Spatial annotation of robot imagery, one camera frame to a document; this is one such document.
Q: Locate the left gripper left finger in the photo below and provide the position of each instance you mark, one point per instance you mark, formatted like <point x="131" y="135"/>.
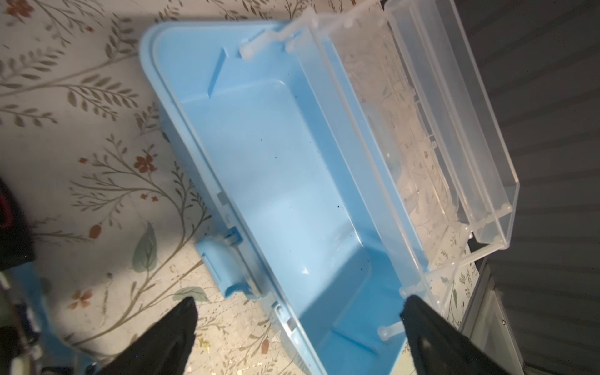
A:
<point x="164" y="348"/>

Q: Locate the blue plastic tool box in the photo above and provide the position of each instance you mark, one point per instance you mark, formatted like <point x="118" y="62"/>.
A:
<point x="351" y="161"/>

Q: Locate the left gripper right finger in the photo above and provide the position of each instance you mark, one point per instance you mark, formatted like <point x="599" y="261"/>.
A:
<point x="437" y="347"/>

